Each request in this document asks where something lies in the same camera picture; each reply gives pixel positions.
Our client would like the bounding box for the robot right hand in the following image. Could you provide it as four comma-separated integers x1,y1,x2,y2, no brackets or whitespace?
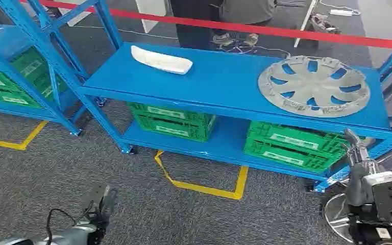
343,128,380,208

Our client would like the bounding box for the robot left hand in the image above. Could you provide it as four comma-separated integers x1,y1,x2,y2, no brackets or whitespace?
79,185,118,245

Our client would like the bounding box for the grey plastic wheel hubcap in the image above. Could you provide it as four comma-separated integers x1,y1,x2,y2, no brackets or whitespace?
257,56,372,118

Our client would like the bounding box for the chrome round base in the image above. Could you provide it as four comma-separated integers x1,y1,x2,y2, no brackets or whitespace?
323,192,354,244

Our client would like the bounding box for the yellow floor tape marker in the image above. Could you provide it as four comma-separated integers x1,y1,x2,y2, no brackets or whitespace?
154,150,250,201
0,111,49,151

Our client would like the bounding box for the white curved plastic part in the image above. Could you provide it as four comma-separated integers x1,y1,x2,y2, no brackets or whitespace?
130,44,194,76

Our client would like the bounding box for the white slanted pole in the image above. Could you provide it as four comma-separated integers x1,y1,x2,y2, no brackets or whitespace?
294,0,319,48

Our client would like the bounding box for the white power strip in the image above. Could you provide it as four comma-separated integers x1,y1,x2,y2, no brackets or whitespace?
329,9,361,17

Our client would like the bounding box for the blue metal shelf rack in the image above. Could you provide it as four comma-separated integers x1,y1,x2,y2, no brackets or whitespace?
78,0,392,193
0,0,109,138

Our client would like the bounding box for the red barrier tape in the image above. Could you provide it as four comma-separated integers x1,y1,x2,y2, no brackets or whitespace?
20,0,392,50

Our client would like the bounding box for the person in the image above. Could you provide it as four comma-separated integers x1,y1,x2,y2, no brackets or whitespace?
212,0,279,47
168,0,225,52

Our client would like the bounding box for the white board panel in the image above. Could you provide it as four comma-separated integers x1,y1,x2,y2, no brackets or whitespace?
135,0,168,34

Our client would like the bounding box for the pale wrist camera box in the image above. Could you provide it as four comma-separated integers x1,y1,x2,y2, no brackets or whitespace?
361,171,392,221

